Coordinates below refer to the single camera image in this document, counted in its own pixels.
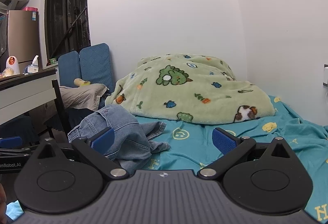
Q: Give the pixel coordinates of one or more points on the teal printed bed sheet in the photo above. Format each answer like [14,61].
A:
[194,143]

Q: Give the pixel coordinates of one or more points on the white wall charger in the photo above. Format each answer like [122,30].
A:
[325,75]

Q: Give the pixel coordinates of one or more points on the small green box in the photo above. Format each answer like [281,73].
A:
[54,60]

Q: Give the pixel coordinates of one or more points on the pink container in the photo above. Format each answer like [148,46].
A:
[29,8]

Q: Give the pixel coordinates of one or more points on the dark window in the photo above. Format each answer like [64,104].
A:
[66,9]

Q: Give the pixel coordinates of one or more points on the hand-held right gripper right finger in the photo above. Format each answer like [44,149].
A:
[223,140]

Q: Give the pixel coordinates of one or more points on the yellow plush toy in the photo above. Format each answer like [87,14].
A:
[81,82]

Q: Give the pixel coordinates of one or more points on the beige cloth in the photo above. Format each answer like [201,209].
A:
[79,96]

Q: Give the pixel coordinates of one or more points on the blue denim jeans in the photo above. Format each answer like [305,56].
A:
[128,134]

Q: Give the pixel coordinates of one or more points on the blue quilted headboard cushion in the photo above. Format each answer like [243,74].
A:
[96,65]
[68,67]

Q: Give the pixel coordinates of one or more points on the yellow food bag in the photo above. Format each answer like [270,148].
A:
[6,73]

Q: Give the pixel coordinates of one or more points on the white desk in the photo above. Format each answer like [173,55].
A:
[23,93]

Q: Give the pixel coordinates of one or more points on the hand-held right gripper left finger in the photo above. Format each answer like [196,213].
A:
[103,140]

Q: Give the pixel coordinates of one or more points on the green cartoon print blanket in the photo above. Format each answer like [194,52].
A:
[194,91]

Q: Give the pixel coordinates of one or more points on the wet wipes pack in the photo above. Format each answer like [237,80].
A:
[31,68]

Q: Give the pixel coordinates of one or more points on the black chair frame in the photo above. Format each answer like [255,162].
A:
[61,111]

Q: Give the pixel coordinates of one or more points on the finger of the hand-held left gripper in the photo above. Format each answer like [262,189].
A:
[10,142]

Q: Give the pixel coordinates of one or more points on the beige refrigerator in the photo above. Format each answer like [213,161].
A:
[24,37]

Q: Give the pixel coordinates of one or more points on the white humidifier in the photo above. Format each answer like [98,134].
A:
[12,65]

